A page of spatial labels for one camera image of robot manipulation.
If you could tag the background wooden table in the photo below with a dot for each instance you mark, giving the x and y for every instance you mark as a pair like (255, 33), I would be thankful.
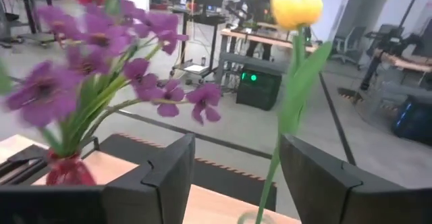
(263, 38)

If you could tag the background black robot arms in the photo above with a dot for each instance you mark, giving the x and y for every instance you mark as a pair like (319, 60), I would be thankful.
(241, 15)

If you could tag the purple artificial flower bunch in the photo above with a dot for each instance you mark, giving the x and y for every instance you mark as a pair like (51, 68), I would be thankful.
(44, 92)

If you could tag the grey office chair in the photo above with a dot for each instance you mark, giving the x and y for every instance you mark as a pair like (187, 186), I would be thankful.
(349, 43)

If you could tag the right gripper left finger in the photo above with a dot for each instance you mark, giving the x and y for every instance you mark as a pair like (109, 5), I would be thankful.
(162, 197)

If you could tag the black box with green light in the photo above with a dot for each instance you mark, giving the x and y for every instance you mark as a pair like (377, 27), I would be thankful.
(258, 89)

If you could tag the clear glass vase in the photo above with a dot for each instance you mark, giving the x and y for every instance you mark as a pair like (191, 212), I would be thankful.
(244, 219)

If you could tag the wooden shelf with black legs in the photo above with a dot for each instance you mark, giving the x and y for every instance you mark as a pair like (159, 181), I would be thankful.
(216, 207)

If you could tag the black hazard-striped floor mat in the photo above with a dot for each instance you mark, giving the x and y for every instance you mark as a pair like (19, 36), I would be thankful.
(229, 183)

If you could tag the yellow artificial tulip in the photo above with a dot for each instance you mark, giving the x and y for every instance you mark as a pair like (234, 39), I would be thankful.
(295, 1)

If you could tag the person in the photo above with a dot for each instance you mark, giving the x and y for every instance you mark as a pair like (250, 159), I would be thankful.
(261, 4)

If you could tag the black standing desk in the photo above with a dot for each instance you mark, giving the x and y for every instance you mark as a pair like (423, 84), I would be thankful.
(202, 18)

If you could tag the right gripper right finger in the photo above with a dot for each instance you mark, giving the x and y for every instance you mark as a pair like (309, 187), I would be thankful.
(324, 197)

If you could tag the red glass vase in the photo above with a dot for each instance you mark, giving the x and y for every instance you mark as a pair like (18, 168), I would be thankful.
(69, 173)

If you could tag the black box with blue light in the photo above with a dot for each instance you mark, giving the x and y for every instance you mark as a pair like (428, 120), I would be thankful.
(413, 122)

